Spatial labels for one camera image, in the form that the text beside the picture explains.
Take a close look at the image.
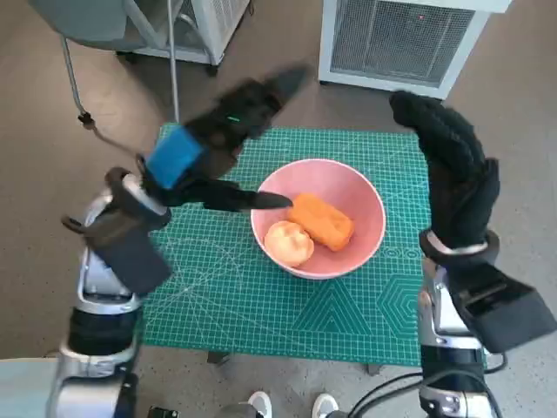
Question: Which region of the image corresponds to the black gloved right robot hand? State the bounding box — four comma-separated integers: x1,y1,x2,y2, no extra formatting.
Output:
388,90,501,253

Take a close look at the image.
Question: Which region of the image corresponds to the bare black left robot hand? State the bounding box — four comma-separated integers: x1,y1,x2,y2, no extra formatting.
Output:
138,64,314,214

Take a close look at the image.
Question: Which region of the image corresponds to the pink bowl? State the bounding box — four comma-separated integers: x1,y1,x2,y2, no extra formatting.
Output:
250,158,387,280

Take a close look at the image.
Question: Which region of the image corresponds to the oblong toy bread loaf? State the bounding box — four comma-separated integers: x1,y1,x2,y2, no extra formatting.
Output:
286,192,354,253

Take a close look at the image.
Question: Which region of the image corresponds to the round toy bread bun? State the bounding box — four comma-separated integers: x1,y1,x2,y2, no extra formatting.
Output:
264,220,315,269

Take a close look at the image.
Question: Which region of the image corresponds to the thin metal pole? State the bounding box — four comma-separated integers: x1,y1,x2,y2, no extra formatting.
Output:
165,0,182,124

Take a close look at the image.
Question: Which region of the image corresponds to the white cabinet on casters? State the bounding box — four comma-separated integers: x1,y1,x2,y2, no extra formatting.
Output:
116,0,253,78

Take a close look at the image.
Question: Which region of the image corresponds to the green cutting mat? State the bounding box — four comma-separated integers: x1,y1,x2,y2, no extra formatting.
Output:
138,124,432,367

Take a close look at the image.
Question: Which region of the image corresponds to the large white mesh cabinet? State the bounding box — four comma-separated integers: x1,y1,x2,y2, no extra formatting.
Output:
318,0,513,101

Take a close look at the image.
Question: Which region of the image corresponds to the grey chair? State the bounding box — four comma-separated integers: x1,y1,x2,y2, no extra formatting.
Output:
25,0,147,131

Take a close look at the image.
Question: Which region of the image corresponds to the white shoe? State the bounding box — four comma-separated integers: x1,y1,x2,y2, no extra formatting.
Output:
248,390,274,418
312,391,339,418

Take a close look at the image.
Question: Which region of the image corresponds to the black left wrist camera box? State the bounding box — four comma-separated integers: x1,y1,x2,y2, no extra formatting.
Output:
60,212,173,297

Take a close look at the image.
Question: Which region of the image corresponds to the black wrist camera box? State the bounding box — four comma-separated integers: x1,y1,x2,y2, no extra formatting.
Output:
450,265,557,354
60,212,173,297

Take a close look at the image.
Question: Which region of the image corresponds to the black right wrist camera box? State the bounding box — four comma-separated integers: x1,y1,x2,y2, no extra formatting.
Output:
450,265,557,354

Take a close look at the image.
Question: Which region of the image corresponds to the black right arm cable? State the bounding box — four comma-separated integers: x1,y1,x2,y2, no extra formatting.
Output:
347,369,501,418

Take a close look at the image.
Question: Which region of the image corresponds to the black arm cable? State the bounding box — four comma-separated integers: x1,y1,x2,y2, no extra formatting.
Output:
347,369,501,418
117,343,143,418

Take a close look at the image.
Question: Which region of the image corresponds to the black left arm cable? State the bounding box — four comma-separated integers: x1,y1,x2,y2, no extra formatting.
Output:
117,343,143,418

